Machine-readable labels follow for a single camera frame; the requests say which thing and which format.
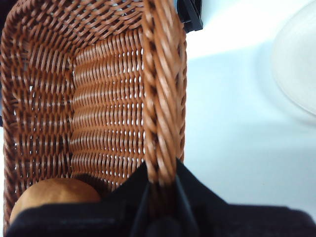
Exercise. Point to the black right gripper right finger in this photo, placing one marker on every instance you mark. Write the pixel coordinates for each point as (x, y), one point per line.
(234, 222)

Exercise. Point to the brown potato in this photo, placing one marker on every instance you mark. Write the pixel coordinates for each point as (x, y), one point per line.
(54, 192)

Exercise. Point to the white plate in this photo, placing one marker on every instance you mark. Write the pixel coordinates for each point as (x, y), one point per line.
(298, 61)

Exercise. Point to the black dish rack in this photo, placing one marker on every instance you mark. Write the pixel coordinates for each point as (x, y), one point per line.
(190, 14)

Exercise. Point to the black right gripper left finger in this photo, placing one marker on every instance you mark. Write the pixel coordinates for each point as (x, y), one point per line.
(98, 219)

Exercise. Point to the brown woven wicker basket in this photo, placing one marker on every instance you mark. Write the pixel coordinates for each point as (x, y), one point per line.
(106, 111)

